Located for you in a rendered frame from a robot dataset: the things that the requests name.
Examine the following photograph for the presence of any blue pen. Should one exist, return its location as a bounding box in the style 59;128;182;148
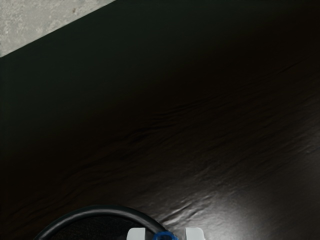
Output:
152;231;180;240

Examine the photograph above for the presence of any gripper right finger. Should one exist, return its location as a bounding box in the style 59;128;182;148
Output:
185;226;207;240

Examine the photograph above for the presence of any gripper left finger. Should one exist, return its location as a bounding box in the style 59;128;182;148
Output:
126;227;146;240

